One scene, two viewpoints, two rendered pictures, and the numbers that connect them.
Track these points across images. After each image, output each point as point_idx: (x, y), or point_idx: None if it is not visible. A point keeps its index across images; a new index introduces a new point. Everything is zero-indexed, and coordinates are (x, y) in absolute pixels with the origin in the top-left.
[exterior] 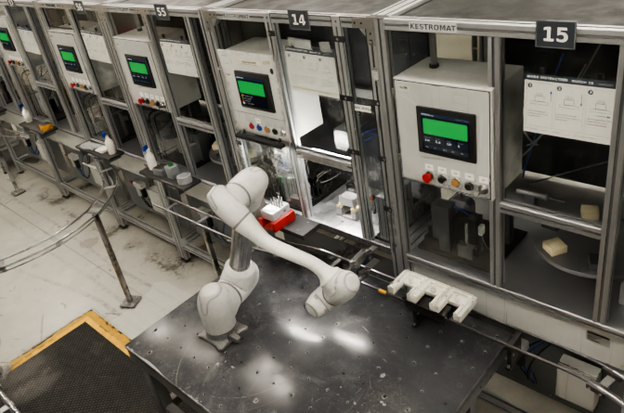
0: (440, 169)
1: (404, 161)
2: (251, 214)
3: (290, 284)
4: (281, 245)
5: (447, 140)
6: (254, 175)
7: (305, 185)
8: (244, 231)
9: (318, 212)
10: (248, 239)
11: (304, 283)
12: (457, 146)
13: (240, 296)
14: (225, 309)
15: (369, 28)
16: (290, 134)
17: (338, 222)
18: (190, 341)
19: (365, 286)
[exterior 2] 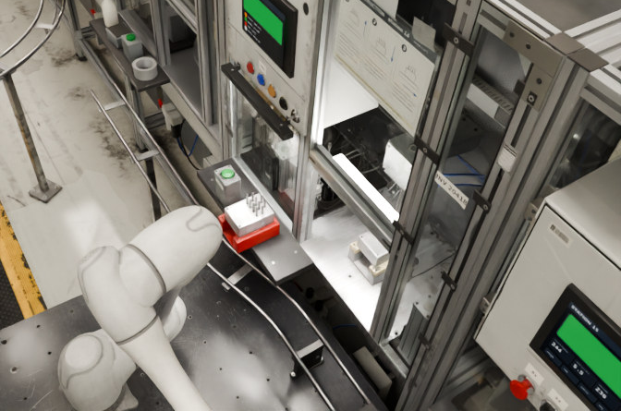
0: (555, 395)
1: (490, 325)
2: (153, 328)
3: (234, 336)
4: (192, 407)
5: (601, 384)
6: (190, 242)
7: (309, 200)
8: (131, 356)
9: (319, 237)
10: (163, 308)
11: (255, 344)
12: (618, 410)
13: (135, 363)
14: (98, 390)
15: (542, 68)
16: (307, 123)
17: (342, 274)
18: (45, 391)
19: (346, 395)
